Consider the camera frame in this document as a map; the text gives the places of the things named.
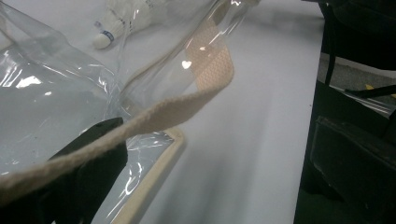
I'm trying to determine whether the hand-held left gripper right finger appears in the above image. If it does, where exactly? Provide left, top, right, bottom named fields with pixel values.
left=311, top=115, right=396, bottom=224

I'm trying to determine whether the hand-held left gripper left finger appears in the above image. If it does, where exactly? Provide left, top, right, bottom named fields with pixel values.
left=0, top=117, right=129, bottom=224

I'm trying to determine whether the clear plastic tote bag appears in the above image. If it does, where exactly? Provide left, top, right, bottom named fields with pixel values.
left=0, top=0, right=262, bottom=224

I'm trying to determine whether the white feather shuttlecock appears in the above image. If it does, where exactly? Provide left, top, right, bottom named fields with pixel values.
left=92, top=0, right=176, bottom=50

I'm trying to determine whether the white table cover sheet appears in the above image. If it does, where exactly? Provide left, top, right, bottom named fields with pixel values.
left=0, top=0, right=325, bottom=224

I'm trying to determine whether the black stand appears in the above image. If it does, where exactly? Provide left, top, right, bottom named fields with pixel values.
left=323, top=0, right=396, bottom=100

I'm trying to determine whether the black curtain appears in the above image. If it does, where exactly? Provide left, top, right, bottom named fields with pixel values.
left=320, top=0, right=396, bottom=71

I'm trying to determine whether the metal floor rail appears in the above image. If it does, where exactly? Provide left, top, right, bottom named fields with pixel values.
left=339, top=92, right=395, bottom=118

